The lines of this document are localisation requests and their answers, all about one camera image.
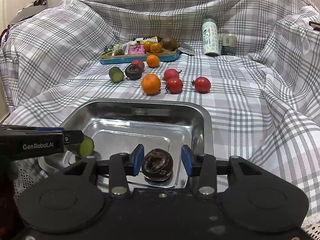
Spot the green cucumber piece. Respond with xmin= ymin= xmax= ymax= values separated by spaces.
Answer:
xmin=108 ymin=67 xmax=124 ymax=83
xmin=65 ymin=135 xmax=94 ymax=158

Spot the green cucumber piece on cloth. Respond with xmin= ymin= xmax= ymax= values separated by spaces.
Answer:
xmin=108 ymin=67 xmax=124 ymax=83

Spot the red fruit behind mangosteen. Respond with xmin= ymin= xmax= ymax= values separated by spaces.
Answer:
xmin=131 ymin=60 xmax=145 ymax=72

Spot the green white can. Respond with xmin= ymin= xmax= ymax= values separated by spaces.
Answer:
xmin=221 ymin=34 xmax=237 ymax=56

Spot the dark mangosteen on cloth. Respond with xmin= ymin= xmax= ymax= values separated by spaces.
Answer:
xmin=125 ymin=64 xmax=142 ymax=80

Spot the brown kiwi fruit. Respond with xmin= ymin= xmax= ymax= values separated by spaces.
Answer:
xmin=161 ymin=37 xmax=180 ymax=51

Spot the small orange in teal tray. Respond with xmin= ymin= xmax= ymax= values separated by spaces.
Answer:
xmin=150 ymin=42 xmax=162 ymax=53

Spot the pink red fruit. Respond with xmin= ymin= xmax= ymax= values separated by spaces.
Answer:
xmin=163 ymin=68 xmax=181 ymax=81

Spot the large orange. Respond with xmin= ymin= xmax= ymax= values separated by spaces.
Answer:
xmin=141 ymin=74 xmax=161 ymax=95

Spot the stainless steel tray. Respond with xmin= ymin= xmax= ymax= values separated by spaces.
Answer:
xmin=37 ymin=99 xmax=214 ymax=193

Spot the red tomato middle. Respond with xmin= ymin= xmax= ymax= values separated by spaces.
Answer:
xmin=165 ymin=77 xmax=183 ymax=94

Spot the teal rectangular tray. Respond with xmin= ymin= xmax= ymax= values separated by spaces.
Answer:
xmin=100 ymin=50 xmax=181 ymax=64

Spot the red tomato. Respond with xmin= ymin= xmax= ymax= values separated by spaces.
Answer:
xmin=192 ymin=77 xmax=211 ymax=93
xmin=165 ymin=77 xmax=183 ymax=94

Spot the small orange near tray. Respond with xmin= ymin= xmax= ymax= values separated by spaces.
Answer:
xmin=146 ymin=55 xmax=160 ymax=68

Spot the silver foil packet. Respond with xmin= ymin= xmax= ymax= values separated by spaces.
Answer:
xmin=178 ymin=42 xmax=195 ymax=56

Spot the pink snack packet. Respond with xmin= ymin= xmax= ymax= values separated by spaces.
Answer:
xmin=128 ymin=44 xmax=146 ymax=55

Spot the green snack packet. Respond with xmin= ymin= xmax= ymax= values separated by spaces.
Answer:
xmin=104 ymin=44 xmax=114 ymax=53

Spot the grey plaid cloth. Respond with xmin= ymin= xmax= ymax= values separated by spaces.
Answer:
xmin=1 ymin=0 xmax=319 ymax=214

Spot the white patterned bottle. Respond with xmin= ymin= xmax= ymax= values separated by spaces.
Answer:
xmin=202 ymin=18 xmax=220 ymax=56

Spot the red tomato right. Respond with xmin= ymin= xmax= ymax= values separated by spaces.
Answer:
xmin=192 ymin=77 xmax=211 ymax=93

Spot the white lace cloth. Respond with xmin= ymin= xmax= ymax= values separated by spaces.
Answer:
xmin=13 ymin=158 xmax=48 ymax=202

